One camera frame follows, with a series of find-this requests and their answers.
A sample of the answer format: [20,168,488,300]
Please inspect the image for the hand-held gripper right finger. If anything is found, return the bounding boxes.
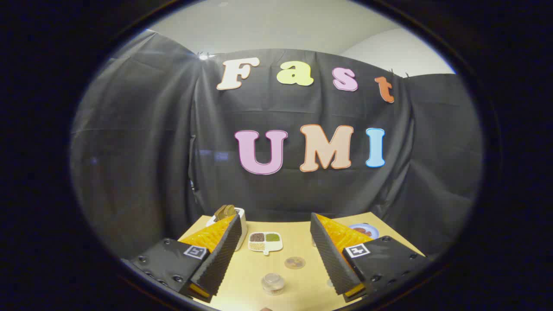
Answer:
[310,213,433,303]

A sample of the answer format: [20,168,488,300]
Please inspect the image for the white toaster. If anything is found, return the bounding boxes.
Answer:
[206,207,248,251]

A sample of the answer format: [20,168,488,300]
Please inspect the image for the blue and white plate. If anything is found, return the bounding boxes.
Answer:
[349,223,380,241]

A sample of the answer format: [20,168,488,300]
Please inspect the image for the wooden table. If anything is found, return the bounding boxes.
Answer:
[177,212,426,311]

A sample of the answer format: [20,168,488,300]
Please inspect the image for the black backdrop cloth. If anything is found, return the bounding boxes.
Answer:
[70,29,483,260]

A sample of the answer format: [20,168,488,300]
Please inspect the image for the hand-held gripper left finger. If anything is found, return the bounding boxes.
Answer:
[123,214,243,303]

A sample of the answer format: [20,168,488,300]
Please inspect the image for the brown bread slices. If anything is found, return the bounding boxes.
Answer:
[214,204,237,219]

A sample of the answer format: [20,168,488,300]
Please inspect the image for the small clear cup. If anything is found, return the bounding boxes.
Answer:
[261,273,286,296]

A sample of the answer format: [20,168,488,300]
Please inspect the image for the white divided dish with grains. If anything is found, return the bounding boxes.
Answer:
[248,232,283,256]

